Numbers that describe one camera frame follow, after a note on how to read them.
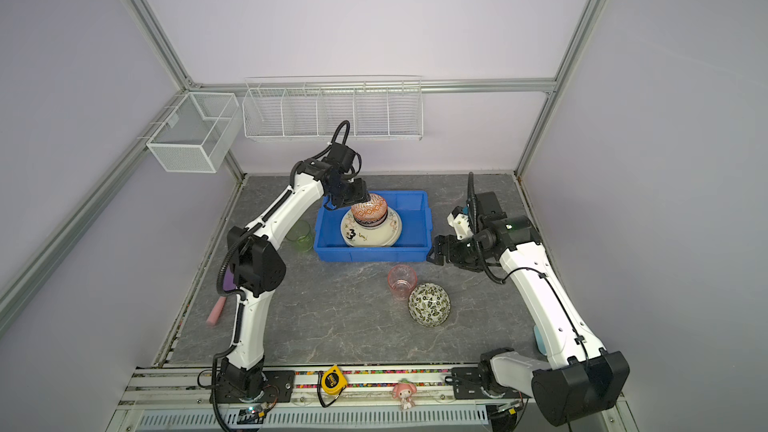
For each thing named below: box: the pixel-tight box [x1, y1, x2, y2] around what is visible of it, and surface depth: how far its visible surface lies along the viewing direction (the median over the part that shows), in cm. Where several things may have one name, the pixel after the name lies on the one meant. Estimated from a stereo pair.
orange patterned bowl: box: [351, 193, 389, 227], surface depth 101 cm
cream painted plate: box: [340, 207, 403, 248], surface depth 101 cm
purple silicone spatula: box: [206, 267, 237, 326], surface depth 86 cm
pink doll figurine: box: [392, 378, 417, 410], surface depth 72 cm
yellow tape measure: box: [317, 365, 349, 408], surface depth 75 cm
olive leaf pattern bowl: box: [408, 282, 451, 328], surface depth 85 cm
